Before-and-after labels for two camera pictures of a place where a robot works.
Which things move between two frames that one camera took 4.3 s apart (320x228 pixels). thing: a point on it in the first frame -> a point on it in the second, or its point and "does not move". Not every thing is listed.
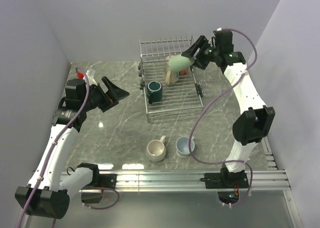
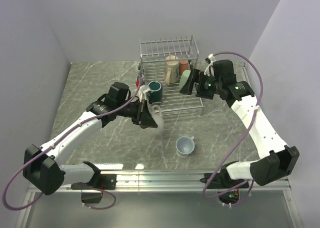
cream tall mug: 171,76 does not move
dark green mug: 154,91 does not move
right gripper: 200,43 -> 199,77
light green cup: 178,62 -> 185,75
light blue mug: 182,146 does not move
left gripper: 111,97 -> 144,114
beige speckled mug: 156,149 -> 157,114
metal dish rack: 167,77 does not move
